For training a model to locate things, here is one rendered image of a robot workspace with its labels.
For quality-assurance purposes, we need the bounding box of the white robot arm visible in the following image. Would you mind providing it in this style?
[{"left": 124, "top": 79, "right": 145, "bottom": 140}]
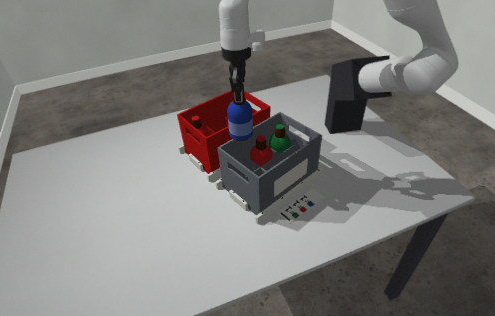
[{"left": 219, "top": 0, "right": 458, "bottom": 95}]

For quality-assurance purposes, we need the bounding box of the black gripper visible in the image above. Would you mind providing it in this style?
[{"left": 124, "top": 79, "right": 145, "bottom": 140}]
[{"left": 222, "top": 47, "right": 251, "bottom": 102}]

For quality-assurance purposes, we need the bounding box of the blue bottle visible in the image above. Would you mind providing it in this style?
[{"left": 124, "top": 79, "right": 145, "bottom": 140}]
[{"left": 227, "top": 90, "right": 253, "bottom": 141}]

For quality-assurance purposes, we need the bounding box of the grey paper strip with colored squares and marks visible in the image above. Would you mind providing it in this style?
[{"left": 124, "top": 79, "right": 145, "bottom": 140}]
[{"left": 278, "top": 189, "right": 324, "bottom": 224}]

